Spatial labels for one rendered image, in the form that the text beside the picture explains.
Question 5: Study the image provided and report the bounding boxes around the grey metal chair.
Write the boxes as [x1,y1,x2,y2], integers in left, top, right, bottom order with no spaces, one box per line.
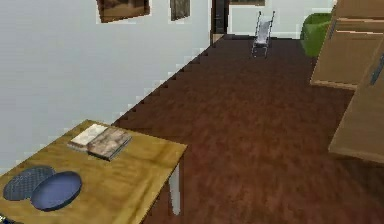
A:
[250,10,277,59]

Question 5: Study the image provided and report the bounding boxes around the blue patterned plate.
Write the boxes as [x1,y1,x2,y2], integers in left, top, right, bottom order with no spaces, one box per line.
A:
[2,165,57,202]

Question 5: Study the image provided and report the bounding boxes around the plain blue plate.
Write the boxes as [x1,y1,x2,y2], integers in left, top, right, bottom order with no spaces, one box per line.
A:
[30,170,83,212]

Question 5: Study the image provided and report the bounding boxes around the pale beige book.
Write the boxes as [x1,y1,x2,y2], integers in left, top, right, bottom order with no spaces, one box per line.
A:
[67,123,109,152]

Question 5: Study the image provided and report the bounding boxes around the large tan wooden cupboard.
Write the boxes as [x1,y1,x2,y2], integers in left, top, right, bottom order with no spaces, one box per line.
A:
[328,39,384,164]

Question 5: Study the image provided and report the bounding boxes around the yellow wooden table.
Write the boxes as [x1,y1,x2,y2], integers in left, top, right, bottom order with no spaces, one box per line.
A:
[0,119,189,224]

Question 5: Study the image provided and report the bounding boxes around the brown framed picture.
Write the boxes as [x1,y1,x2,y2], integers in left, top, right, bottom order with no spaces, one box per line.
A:
[95,0,152,24]

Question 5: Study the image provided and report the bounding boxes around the green armchair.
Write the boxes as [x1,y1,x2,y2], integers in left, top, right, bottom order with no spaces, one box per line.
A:
[299,12,333,58]

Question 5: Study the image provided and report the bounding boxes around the dark room door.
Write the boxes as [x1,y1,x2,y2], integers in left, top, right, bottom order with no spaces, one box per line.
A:
[211,0,230,36]

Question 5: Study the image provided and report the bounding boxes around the dark window frame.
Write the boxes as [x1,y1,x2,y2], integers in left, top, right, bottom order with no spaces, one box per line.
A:
[229,0,266,7]

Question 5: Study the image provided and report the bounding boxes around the brown mottled book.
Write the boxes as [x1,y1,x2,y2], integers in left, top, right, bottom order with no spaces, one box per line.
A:
[87,126,133,162]

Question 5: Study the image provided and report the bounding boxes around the small dark framed picture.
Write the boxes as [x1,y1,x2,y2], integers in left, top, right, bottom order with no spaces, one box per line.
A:
[169,0,191,22]

